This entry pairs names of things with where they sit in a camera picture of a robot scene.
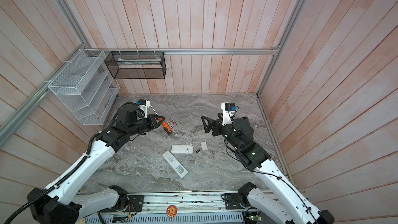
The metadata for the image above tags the white wire mesh shelf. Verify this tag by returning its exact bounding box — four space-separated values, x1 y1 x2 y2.
49 49 120 125

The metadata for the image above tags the orange black screwdriver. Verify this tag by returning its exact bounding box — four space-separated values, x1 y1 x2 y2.
162 121 173 135

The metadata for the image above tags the black corrugated cable hose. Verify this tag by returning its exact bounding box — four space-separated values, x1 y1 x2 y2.
2 133 100 224

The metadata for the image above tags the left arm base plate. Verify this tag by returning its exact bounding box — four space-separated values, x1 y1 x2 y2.
101 195 145 213

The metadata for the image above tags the red round sticker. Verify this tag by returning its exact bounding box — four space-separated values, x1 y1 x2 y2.
166 205 177 218

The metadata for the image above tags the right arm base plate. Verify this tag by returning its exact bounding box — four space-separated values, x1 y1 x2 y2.
221 193 250 209

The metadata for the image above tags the black mesh basket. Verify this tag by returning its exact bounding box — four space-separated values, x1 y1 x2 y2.
105 51 167 79

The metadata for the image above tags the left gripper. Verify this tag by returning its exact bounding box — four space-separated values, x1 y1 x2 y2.
128 113 166 136

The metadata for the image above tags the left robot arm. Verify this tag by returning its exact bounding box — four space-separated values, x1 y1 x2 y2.
28 100 165 224

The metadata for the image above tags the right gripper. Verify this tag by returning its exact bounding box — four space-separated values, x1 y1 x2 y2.
203 112 242 152

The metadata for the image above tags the white remote with label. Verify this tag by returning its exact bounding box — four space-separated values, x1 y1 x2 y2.
162 151 188 178

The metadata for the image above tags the white battery cover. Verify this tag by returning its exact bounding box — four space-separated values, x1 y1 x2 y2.
201 142 208 150

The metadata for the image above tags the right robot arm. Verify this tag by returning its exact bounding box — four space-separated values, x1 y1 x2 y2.
201 116 335 224

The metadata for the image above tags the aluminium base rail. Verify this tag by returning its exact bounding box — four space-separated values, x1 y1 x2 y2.
52 189 313 217

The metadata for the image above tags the white remote control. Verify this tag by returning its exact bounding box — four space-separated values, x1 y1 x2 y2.
171 145 193 155

